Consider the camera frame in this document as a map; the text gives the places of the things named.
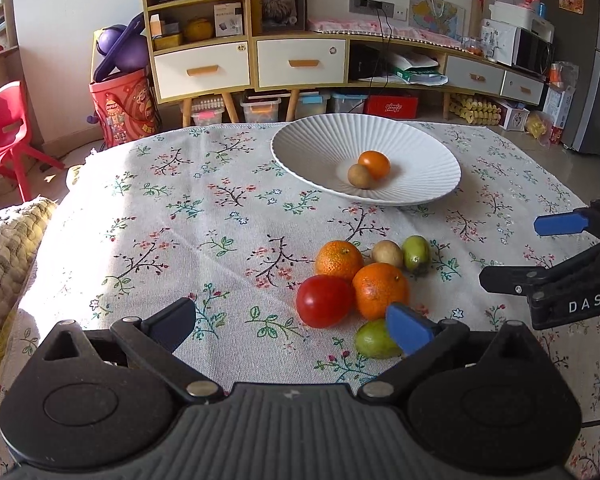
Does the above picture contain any yellow box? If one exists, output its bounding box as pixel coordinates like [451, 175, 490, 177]
[152, 32, 183, 51]

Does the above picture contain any black cable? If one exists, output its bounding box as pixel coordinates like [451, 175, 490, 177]
[375, 7, 396, 81]

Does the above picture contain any yellow bag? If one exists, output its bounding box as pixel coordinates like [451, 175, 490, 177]
[525, 110, 553, 141]

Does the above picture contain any floral tablecloth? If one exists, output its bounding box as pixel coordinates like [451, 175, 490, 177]
[0, 121, 600, 480]

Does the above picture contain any brown kiwi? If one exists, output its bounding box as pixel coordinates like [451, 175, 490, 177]
[348, 163, 374, 190]
[371, 240, 405, 268]

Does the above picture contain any long wooden tv cabinet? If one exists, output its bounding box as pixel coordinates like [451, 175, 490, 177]
[247, 0, 548, 121]

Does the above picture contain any clear storage bin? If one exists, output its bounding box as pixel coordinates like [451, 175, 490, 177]
[329, 91, 370, 115]
[240, 92, 283, 123]

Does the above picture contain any red plastic chair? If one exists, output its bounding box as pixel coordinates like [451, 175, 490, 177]
[0, 81, 66, 211]

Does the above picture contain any red tomato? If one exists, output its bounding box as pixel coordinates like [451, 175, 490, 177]
[295, 275, 356, 329]

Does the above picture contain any white drawer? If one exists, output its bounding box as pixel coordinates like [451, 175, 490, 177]
[152, 42, 251, 100]
[256, 38, 347, 88]

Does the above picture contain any white ribbed plate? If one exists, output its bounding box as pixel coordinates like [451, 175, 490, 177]
[270, 114, 462, 206]

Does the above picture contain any black device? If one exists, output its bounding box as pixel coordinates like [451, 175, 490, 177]
[352, 42, 386, 81]

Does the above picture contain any purple plastic board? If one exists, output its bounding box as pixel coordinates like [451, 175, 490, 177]
[91, 12, 146, 83]

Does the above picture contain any map printed bag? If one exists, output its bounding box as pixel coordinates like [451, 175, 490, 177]
[409, 0, 466, 43]

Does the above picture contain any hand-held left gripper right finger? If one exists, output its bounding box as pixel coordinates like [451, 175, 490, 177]
[358, 302, 557, 404]

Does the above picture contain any white appliance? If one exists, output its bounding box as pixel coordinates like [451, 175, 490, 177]
[489, 1, 555, 36]

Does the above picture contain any grey drawer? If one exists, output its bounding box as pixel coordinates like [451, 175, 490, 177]
[501, 71, 546, 105]
[445, 55, 506, 96]

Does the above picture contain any small orange tangerine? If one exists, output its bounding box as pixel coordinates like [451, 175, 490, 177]
[358, 150, 391, 181]

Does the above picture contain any pink lid storage bin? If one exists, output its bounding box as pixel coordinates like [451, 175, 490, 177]
[191, 95, 226, 127]

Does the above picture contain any blue lid storage bin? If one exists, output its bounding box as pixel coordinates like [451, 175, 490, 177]
[295, 91, 331, 122]

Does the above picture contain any red cardboard box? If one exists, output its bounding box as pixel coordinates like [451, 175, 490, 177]
[364, 94, 420, 121]

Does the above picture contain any mandarin orange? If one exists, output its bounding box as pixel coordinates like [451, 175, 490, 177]
[314, 240, 365, 283]
[352, 262, 411, 321]

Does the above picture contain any white product box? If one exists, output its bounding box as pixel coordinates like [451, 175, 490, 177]
[214, 2, 244, 37]

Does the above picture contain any small white printed box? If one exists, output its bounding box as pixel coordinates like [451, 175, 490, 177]
[500, 105, 531, 131]

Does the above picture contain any orange pumpkin ornament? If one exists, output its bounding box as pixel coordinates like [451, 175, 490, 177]
[185, 17, 213, 43]

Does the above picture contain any red printed bucket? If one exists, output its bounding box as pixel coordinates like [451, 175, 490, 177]
[89, 67, 162, 148]

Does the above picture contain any wooden shelf cabinet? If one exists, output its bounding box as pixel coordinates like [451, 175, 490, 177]
[139, 0, 255, 128]

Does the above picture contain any grey wall socket panel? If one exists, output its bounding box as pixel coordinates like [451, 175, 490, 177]
[349, 0, 396, 21]

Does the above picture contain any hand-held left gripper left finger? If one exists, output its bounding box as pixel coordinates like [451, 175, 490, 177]
[34, 297, 226, 405]

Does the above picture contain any knitted blanket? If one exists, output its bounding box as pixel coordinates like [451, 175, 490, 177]
[0, 197, 58, 361]

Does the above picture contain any pink cloth runner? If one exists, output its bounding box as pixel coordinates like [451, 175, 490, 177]
[307, 17, 476, 53]

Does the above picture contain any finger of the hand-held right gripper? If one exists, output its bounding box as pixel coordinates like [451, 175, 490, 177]
[533, 200, 600, 239]
[479, 240, 600, 297]

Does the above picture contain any white and green bag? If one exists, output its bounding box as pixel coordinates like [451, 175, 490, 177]
[386, 50, 448, 86]

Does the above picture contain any green jujube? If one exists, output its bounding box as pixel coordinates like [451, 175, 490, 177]
[355, 319, 404, 360]
[401, 235, 433, 275]

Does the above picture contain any grey refrigerator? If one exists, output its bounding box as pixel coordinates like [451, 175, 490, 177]
[540, 0, 600, 156]

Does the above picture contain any microwave oven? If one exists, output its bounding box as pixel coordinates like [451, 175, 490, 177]
[511, 26, 556, 77]

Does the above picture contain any purple ball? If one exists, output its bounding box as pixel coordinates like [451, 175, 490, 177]
[96, 27, 151, 73]

